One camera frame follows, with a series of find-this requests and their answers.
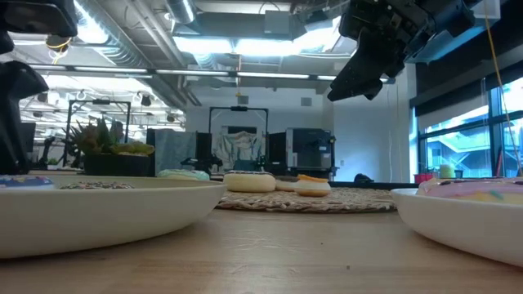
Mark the small orange sprinkle donut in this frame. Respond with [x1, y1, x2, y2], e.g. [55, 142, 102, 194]
[293, 174, 333, 198]

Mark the small blue sprinkle donut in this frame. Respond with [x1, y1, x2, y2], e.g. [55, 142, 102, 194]
[0, 175, 56, 190]

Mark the large chocolate white-drizzle donut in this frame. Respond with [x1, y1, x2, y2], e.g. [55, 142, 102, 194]
[222, 170, 278, 194]

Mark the beige round plate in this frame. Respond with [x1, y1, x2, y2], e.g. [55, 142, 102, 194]
[0, 175, 228, 261]

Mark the round woven straw placemat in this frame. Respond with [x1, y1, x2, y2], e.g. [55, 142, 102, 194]
[215, 186, 398, 215]

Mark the grey equipment cabinet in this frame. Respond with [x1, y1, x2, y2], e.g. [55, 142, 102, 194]
[267, 127, 339, 180]

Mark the small brown rainbow-sprinkle donut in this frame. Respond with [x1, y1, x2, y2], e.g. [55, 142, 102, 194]
[60, 180, 136, 191]

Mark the thin yellow cable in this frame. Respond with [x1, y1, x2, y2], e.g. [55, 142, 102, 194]
[483, 0, 523, 177]

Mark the white round plate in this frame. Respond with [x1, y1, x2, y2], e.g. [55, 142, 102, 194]
[390, 183, 523, 269]

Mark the silver ceiling air duct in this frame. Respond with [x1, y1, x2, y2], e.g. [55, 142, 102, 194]
[164, 0, 198, 25]

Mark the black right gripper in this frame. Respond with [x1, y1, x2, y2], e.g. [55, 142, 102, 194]
[326, 0, 441, 103]

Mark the blue-grey partition panel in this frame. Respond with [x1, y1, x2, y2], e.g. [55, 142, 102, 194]
[145, 127, 214, 178]

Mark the small dark chocolate sprinkle donut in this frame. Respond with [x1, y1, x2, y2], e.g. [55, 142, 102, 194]
[275, 175, 302, 193]

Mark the large green glazed donut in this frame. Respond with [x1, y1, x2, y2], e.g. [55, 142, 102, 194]
[157, 168, 211, 182]

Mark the grey draped cloth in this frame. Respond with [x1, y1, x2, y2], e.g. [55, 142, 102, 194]
[212, 130, 267, 172]

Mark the long ceiling light strip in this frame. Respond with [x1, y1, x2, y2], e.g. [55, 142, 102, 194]
[28, 63, 341, 82]

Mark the potted succulent plant black pot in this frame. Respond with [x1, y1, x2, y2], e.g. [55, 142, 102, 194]
[66, 116, 157, 178]

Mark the large pink glazed donut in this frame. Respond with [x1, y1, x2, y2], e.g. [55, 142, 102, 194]
[416, 176, 523, 206]

